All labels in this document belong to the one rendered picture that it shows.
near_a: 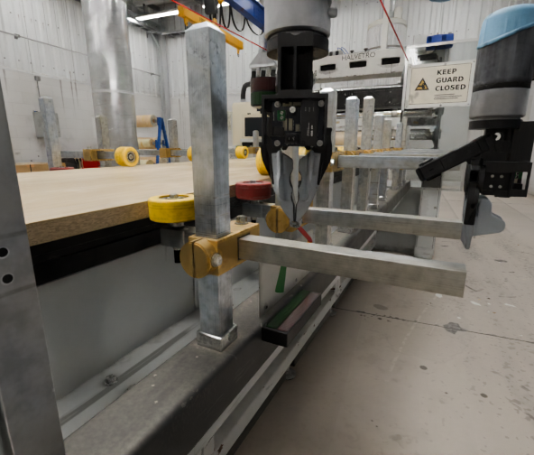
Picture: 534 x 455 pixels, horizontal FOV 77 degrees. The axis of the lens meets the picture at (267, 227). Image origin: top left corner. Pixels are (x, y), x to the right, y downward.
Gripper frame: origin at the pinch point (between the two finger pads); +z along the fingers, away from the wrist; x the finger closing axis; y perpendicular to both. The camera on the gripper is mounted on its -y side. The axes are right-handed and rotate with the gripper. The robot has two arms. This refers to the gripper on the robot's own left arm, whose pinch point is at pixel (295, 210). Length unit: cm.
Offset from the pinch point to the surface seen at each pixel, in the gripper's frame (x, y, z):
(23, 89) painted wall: -581, -621, -117
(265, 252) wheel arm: -3.9, 0.7, 5.9
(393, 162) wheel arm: 22.2, -43.0, -4.2
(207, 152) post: -11.0, 2.6, -7.7
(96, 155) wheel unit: -90, -94, -4
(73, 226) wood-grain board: -28.6, 5.6, 1.7
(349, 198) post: 15, -68, 8
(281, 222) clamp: -3.3, -18.3, 5.9
